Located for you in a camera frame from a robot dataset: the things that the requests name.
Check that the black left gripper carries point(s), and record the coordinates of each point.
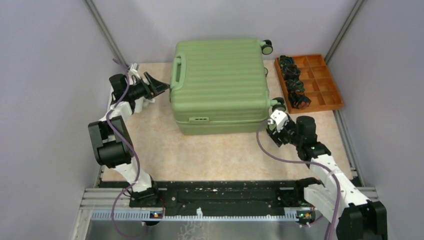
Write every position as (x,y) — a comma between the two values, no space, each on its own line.
(154,88)

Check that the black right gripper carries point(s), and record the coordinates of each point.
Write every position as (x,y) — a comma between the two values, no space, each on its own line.
(277,136)

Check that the green suitcase blue lining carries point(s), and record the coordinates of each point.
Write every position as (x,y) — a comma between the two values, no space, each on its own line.
(218,86)

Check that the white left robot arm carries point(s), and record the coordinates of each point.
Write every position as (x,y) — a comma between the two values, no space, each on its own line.
(110,139)

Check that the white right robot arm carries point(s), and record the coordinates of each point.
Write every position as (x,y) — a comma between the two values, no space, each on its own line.
(350,213)

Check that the white folded towel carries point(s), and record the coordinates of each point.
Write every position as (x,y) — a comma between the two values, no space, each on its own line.
(120,88)

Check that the suitcase wheel middle right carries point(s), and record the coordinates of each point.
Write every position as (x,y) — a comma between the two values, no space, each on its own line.
(278,103)

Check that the dark bundle in tray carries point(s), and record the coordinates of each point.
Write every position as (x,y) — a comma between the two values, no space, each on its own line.
(298,100)
(285,60)
(295,85)
(290,71)

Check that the orange compartment tray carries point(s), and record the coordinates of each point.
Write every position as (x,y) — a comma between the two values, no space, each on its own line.
(319,85)

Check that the white slotted cable duct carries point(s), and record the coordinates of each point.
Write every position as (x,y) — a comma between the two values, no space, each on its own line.
(291,215)

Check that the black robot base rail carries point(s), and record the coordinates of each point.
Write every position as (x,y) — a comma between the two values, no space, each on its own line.
(248,198)

